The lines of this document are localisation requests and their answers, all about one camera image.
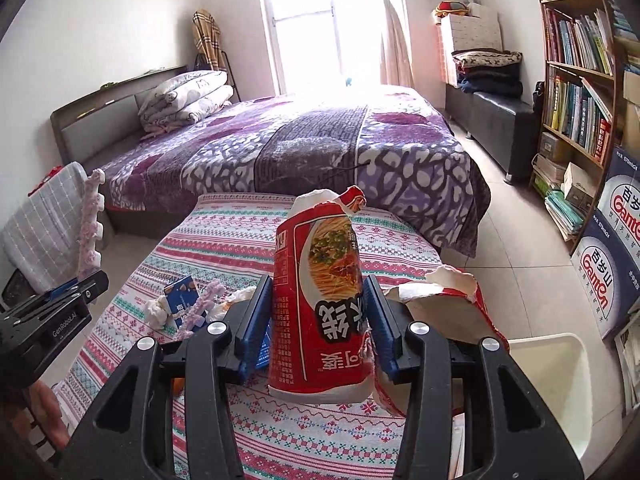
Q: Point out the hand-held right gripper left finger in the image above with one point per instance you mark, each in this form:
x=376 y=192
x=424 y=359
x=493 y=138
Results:
x=252 y=332

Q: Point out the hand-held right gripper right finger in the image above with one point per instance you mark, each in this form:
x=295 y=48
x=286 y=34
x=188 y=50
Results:
x=382 y=332

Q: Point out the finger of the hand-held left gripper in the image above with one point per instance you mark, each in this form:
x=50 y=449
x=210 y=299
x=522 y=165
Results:
x=75 y=287

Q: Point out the pink fuzzy strip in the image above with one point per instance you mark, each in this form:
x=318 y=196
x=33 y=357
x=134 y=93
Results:
x=200 y=310
x=90 y=225

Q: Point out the white tissue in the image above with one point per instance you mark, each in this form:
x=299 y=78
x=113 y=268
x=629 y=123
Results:
x=227 y=305
x=159 y=312

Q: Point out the crushed red noodle cup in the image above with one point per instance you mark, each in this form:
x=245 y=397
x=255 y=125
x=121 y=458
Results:
x=320 y=270

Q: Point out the white plastic bin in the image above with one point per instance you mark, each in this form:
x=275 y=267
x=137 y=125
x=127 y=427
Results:
x=545 y=375

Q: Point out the blue packet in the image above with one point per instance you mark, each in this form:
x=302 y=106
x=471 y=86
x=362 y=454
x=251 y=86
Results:
x=264 y=350

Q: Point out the torn red paper cup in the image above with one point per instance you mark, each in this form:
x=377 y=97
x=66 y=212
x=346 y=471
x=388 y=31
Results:
x=450 y=312

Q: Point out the grey checked blanket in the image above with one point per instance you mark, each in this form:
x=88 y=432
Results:
x=40 y=225

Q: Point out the small blue carton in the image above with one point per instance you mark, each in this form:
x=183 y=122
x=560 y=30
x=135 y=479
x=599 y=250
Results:
x=181 y=300

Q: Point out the small orange object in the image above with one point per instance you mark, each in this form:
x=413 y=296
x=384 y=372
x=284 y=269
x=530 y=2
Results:
x=178 y=386

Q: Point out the striped patterned tablecloth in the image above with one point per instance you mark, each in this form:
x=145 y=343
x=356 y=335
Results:
x=225 y=240

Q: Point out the red fabric item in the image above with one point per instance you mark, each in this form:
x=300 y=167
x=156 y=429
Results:
x=42 y=182

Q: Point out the dark bed headboard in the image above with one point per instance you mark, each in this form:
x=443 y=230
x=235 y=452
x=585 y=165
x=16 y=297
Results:
x=85 y=127

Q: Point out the bed with purple blanket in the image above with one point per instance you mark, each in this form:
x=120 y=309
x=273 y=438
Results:
x=300 y=135

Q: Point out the pile of flat books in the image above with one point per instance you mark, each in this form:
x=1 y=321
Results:
x=560 y=210

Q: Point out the stack of white pillows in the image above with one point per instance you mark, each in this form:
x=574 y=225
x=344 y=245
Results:
x=185 y=97

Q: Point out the blue white cardboard box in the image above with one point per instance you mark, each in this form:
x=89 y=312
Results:
x=622 y=210
x=605 y=290

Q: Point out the black bench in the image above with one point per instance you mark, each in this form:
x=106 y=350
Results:
x=500 y=120

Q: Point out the stack of papers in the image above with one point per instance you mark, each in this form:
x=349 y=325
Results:
x=629 y=355

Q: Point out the stack of folded clothes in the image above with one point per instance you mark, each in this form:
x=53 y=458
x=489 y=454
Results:
x=487 y=72

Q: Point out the plaid cloth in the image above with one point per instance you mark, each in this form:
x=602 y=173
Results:
x=207 y=40

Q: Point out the row of upright books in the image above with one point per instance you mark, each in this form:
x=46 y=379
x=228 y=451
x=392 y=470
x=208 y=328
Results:
x=580 y=42
x=575 y=110

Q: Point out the pale curtain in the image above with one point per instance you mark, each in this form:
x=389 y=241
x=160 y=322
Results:
x=396 y=35

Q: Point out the window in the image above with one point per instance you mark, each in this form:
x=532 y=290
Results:
x=310 y=35

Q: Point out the wooden bookshelf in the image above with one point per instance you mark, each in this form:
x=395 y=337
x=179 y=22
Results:
x=570 y=66

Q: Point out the red cloth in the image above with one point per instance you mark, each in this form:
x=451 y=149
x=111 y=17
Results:
x=450 y=10

